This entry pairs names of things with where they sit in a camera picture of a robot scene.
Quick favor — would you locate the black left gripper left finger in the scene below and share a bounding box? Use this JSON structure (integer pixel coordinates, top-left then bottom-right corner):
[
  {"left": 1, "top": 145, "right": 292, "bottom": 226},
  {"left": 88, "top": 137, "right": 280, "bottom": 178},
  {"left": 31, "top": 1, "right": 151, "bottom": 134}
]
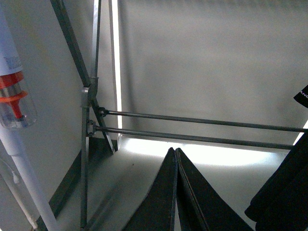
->
[{"left": 122, "top": 148, "right": 178, "bottom": 231}]

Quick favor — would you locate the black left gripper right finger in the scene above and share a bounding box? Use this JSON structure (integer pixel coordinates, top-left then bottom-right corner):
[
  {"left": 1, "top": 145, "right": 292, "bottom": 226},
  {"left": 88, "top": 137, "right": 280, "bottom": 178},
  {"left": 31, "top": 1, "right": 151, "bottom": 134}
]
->
[{"left": 175, "top": 148, "right": 252, "bottom": 231}]

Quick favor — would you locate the black printed t-shirt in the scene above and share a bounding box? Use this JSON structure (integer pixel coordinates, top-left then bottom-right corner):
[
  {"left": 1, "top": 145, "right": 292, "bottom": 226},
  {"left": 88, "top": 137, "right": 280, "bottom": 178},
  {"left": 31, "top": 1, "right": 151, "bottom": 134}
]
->
[{"left": 244, "top": 84, "right": 308, "bottom": 231}]

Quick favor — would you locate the grey metal clothes rack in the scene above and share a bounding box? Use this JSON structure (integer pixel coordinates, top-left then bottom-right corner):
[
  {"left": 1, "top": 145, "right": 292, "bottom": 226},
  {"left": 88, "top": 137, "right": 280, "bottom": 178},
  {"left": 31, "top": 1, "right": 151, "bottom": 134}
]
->
[{"left": 50, "top": 0, "right": 308, "bottom": 229}]

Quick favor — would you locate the white charger cable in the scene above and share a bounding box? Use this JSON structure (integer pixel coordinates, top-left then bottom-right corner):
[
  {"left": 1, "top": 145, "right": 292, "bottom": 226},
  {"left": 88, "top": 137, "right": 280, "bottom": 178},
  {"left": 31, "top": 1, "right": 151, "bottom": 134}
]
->
[{"left": 0, "top": 157, "right": 21, "bottom": 185}]

